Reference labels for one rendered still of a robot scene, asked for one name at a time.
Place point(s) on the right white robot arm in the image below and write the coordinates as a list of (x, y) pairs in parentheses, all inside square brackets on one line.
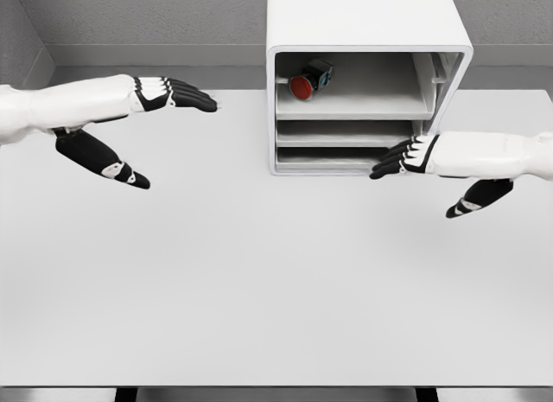
[(545, 155)]

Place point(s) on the tall white cabinet drawer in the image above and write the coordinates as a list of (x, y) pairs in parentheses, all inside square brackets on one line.
[(358, 106)]

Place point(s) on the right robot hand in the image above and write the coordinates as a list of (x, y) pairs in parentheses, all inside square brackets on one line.
[(479, 155)]

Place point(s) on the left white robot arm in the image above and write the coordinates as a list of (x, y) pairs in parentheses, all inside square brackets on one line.
[(15, 114)]

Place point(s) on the white multi-storey storage cabinet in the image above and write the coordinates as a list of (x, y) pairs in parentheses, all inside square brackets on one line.
[(367, 17)]

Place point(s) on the load switch with red button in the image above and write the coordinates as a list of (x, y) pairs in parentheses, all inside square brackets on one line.
[(312, 80)]

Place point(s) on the shallow white cabinet drawer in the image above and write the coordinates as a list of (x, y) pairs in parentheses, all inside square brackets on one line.
[(341, 136), (328, 162)]

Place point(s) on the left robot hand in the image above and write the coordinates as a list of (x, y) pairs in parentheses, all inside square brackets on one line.
[(95, 99)]

